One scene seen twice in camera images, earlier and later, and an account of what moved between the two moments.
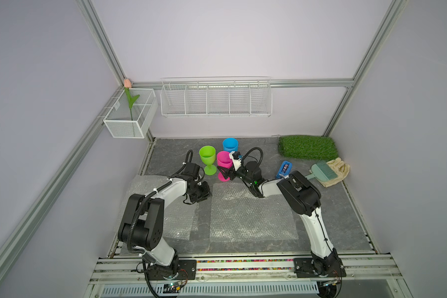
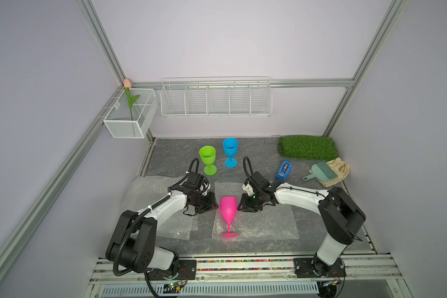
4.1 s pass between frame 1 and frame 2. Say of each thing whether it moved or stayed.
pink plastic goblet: stayed
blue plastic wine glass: stayed
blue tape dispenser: stayed
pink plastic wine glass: moved
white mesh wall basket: stayed
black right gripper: moved
